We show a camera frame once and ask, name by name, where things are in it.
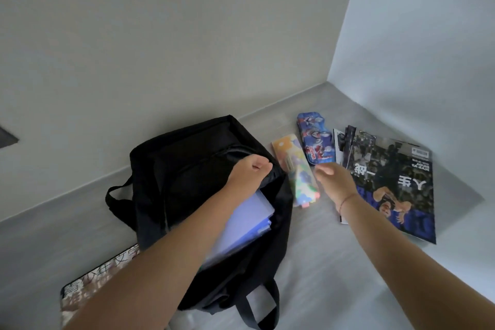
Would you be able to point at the person's right forearm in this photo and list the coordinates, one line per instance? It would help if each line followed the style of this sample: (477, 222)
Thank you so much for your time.
(406, 264)

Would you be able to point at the magazine with pale hands cover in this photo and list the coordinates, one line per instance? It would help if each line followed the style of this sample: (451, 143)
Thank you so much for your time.
(96, 275)

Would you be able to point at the person's left hand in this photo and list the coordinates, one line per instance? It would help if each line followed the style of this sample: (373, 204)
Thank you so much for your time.
(249, 177)

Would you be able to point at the person's right hand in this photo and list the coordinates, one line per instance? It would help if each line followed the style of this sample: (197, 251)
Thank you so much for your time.
(336, 184)

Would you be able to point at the white magazine with blue print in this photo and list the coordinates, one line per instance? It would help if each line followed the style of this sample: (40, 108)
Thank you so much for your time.
(338, 144)

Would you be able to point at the dark crowd photo magazine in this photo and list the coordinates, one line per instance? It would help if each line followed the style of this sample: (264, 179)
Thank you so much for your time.
(402, 171)

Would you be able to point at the black backpack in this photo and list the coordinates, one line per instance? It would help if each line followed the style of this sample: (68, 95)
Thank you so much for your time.
(185, 155)

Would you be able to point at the grey wall socket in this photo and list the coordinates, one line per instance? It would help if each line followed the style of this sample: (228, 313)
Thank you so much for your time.
(5, 138)

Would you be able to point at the pastel flower pencil pouch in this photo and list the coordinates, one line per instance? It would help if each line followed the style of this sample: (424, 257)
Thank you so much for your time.
(297, 171)

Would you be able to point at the person's left forearm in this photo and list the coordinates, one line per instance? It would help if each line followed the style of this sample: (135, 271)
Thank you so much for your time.
(154, 283)

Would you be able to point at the blue cartoon pencil tin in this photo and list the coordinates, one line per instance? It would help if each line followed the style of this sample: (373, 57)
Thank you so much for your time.
(315, 136)

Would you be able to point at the clear folder with green spine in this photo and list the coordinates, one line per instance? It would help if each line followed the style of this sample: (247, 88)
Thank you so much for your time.
(247, 217)

